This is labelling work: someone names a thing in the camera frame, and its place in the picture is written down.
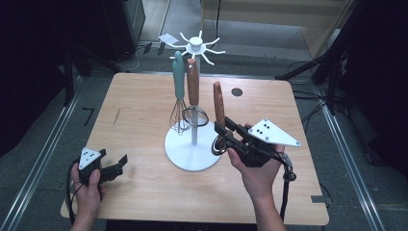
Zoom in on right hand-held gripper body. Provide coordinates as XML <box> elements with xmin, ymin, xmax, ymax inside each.
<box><xmin>235</xmin><ymin>117</ymin><xmax>303</xmax><ymax>168</ymax></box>

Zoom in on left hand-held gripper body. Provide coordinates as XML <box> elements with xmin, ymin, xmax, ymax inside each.
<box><xmin>76</xmin><ymin>146</ymin><xmax>106</xmax><ymax>187</ymax></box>

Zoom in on wooden handled round steel utensil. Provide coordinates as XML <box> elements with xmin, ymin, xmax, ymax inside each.
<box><xmin>210</xmin><ymin>81</ymin><xmax>230</xmax><ymax>158</ymax></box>

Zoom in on white hook rack stand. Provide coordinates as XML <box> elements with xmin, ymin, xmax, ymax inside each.
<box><xmin>164</xmin><ymin>30</ymin><xmax>227</xmax><ymax>172</ymax></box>

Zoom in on wooden handled mesh strainer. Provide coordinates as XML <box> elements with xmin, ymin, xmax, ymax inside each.
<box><xmin>181</xmin><ymin>58</ymin><xmax>210</xmax><ymax>128</ymax></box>

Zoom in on teal handled wire whisk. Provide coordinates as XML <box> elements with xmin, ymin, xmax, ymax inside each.
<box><xmin>168</xmin><ymin>50</ymin><xmax>191</xmax><ymax>136</ymax></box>

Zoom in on person's left hand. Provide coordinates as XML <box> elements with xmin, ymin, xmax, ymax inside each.
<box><xmin>70</xmin><ymin>163</ymin><xmax>107</xmax><ymax>223</ymax></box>

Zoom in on person's right hand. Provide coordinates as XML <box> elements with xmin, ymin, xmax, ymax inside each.
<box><xmin>227</xmin><ymin>143</ymin><xmax>287</xmax><ymax>200</ymax></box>

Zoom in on black tripod stand leg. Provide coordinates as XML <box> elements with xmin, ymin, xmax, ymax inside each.
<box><xmin>274</xmin><ymin>53</ymin><xmax>329</xmax><ymax>82</ymax></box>

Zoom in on black metal stand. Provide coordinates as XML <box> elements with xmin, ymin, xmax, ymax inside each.
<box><xmin>62</xmin><ymin>47</ymin><xmax>77</xmax><ymax>107</ymax></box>

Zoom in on black curtain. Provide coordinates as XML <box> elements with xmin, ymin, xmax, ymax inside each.
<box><xmin>0</xmin><ymin>0</ymin><xmax>107</xmax><ymax>159</ymax></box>
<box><xmin>333</xmin><ymin>0</ymin><xmax>408</xmax><ymax>178</ymax></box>

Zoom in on white paper sheet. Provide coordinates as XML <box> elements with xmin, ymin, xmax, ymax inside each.
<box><xmin>157</xmin><ymin>33</ymin><xmax>180</xmax><ymax>45</ymax></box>

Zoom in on black cabinet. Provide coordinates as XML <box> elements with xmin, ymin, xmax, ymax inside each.
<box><xmin>101</xmin><ymin>0</ymin><xmax>146</xmax><ymax>64</ymax></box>

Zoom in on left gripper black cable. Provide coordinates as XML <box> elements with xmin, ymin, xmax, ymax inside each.
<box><xmin>64</xmin><ymin>158</ymin><xmax>82</xmax><ymax>226</ymax></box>

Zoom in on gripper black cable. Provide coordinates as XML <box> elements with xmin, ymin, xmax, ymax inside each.
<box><xmin>276</xmin><ymin>151</ymin><xmax>298</xmax><ymax>223</ymax></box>
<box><xmin>64</xmin><ymin>158</ymin><xmax>82</xmax><ymax>226</ymax></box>

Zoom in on black floor cables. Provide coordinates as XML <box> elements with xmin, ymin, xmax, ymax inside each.
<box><xmin>291</xmin><ymin>89</ymin><xmax>338</xmax><ymax>133</ymax></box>

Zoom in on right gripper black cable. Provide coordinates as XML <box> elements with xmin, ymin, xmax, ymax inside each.
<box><xmin>276</xmin><ymin>151</ymin><xmax>298</xmax><ymax>223</ymax></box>

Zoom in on metal floor rail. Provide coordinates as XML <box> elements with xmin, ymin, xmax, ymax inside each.
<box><xmin>316</xmin><ymin>86</ymin><xmax>387</xmax><ymax>231</ymax></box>
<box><xmin>0</xmin><ymin>91</ymin><xmax>82</xmax><ymax>231</ymax></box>

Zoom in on white floor cable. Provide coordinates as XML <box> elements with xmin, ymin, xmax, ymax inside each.
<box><xmin>115</xmin><ymin>47</ymin><xmax>141</xmax><ymax>72</ymax></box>

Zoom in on thin black hanging cable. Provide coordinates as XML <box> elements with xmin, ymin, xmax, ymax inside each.
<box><xmin>214</xmin><ymin>0</ymin><xmax>223</xmax><ymax>41</ymax></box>

